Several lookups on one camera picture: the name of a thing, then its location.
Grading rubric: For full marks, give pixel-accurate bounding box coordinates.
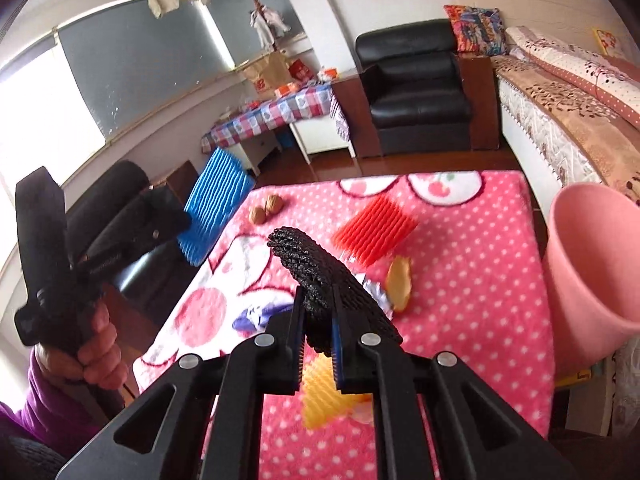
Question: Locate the yellow foam fruit net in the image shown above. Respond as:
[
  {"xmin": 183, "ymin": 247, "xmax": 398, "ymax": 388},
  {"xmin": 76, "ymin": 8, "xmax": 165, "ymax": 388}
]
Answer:
[{"xmin": 300, "ymin": 354, "xmax": 374, "ymax": 431}]

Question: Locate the grey roller blind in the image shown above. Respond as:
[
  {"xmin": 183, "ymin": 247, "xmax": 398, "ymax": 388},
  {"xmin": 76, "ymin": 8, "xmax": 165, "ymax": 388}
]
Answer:
[{"xmin": 56, "ymin": 0, "xmax": 237, "ymax": 137}]

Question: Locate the coat rack with white garment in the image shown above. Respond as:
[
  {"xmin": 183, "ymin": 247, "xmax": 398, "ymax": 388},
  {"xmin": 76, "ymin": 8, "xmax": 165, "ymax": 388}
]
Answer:
[{"xmin": 249, "ymin": 0, "xmax": 292, "ymax": 52}]

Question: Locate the red foam fruit net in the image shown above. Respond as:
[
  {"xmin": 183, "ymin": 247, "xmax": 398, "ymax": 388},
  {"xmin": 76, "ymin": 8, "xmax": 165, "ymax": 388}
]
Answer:
[{"xmin": 331, "ymin": 195, "xmax": 420, "ymax": 267}]

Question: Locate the white quilted mattress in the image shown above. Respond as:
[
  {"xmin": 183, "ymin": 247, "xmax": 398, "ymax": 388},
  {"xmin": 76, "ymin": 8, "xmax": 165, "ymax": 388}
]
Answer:
[{"xmin": 496, "ymin": 76, "xmax": 617, "ymax": 222}]

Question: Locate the bed with patterned covers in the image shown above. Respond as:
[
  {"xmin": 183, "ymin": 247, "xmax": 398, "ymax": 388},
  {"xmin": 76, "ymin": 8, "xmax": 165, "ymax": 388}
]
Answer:
[{"xmin": 492, "ymin": 55, "xmax": 640, "ymax": 202}]

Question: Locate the small brown wooden table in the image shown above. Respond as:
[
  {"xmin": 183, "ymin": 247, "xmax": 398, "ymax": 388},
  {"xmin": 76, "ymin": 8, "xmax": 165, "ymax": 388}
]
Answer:
[{"xmin": 164, "ymin": 160, "xmax": 201, "ymax": 202}]

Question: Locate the person's left hand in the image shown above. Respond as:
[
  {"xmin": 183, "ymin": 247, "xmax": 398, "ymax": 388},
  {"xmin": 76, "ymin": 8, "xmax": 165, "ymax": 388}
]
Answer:
[{"xmin": 34, "ymin": 299, "xmax": 130, "ymax": 392}]

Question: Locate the black leather chair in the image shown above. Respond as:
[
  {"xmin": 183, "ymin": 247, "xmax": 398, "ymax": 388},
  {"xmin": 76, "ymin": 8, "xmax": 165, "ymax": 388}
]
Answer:
[{"xmin": 65, "ymin": 159, "xmax": 201, "ymax": 312}]

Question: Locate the blue foam fruit net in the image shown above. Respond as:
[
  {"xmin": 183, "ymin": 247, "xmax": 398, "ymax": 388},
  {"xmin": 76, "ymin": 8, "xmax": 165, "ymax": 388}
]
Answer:
[{"xmin": 177, "ymin": 147, "xmax": 257, "ymax": 267}]

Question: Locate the plaid covered side table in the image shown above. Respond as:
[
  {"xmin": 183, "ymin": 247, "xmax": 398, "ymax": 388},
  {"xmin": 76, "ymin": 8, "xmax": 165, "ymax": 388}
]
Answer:
[{"xmin": 201, "ymin": 82, "xmax": 351, "ymax": 154}]

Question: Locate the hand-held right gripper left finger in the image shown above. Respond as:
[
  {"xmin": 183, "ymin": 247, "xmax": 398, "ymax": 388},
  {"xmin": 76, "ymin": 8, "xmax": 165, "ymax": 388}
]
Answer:
[{"xmin": 56, "ymin": 286, "xmax": 307, "ymax": 480}]

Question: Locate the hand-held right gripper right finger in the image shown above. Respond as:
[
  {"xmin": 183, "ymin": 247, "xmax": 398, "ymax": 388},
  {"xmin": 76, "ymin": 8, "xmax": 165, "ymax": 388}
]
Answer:
[{"xmin": 331, "ymin": 285, "xmax": 587, "ymax": 480}]

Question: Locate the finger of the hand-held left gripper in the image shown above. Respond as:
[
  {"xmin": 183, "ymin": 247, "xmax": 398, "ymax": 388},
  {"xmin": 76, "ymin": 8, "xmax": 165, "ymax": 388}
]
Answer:
[{"xmin": 145, "ymin": 186, "xmax": 194, "ymax": 249}]

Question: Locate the red box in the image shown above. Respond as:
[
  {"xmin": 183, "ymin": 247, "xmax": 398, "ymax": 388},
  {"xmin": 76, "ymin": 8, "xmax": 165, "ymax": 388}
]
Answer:
[{"xmin": 287, "ymin": 59, "xmax": 316, "ymax": 84}]

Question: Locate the white desk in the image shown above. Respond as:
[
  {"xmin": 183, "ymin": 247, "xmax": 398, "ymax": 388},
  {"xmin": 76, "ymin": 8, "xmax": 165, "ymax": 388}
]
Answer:
[{"xmin": 220, "ymin": 112, "xmax": 357, "ymax": 177}]

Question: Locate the brown paper bag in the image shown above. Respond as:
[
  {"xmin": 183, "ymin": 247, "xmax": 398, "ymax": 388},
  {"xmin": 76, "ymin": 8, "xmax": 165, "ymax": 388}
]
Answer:
[{"xmin": 242, "ymin": 52, "xmax": 294, "ymax": 94}]

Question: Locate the black leather armchair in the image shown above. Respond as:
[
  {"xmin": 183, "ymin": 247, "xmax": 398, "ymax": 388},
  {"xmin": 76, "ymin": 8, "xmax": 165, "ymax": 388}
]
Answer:
[{"xmin": 355, "ymin": 19, "xmax": 474, "ymax": 144}]

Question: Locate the pink polka dot blanket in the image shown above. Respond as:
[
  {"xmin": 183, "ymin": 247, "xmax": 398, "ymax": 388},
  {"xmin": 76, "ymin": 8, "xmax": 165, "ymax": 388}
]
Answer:
[{"xmin": 132, "ymin": 170, "xmax": 557, "ymax": 480}]

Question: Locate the black foam fruit net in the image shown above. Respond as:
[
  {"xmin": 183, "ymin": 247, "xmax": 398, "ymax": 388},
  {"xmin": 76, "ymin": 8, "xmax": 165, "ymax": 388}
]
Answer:
[{"xmin": 266, "ymin": 226, "xmax": 404, "ymax": 357}]

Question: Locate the yellow patterned pillow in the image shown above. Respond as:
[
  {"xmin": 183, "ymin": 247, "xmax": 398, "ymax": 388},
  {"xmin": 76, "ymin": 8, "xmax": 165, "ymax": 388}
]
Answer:
[{"xmin": 592, "ymin": 27, "xmax": 627, "ymax": 57}]

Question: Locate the crumpled clear plastic wrapper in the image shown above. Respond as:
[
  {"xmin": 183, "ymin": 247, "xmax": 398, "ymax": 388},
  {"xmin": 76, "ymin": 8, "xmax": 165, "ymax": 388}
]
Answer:
[{"xmin": 357, "ymin": 272, "xmax": 396, "ymax": 317}]

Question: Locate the pink plastic bin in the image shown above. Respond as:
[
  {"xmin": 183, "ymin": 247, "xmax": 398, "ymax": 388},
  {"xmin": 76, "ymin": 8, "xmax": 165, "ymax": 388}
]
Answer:
[{"xmin": 542, "ymin": 182, "xmax": 640, "ymax": 382}]

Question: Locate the yellow fruit peel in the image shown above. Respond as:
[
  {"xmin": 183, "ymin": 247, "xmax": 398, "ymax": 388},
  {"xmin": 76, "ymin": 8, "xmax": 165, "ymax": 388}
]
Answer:
[{"xmin": 384, "ymin": 255, "xmax": 412, "ymax": 313}]

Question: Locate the flat yellow item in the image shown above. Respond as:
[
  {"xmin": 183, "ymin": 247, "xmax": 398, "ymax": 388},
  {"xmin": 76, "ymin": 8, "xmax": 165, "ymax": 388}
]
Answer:
[{"xmin": 554, "ymin": 369, "xmax": 594, "ymax": 389}]

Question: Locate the person's left forearm purple sleeve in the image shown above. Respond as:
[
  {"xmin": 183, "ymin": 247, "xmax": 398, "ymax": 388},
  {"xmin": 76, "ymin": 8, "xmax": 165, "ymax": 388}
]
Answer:
[{"xmin": 0, "ymin": 347, "xmax": 108, "ymax": 461}]

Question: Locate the pink floral quilt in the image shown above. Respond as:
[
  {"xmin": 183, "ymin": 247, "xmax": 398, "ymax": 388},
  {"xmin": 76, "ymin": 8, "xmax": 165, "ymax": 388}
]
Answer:
[{"xmin": 504, "ymin": 25, "xmax": 640, "ymax": 129}]

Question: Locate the colourful patterned cushion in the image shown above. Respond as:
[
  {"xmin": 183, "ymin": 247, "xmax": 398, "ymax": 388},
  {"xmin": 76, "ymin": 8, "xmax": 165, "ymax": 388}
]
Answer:
[{"xmin": 443, "ymin": 4, "xmax": 509, "ymax": 56}]

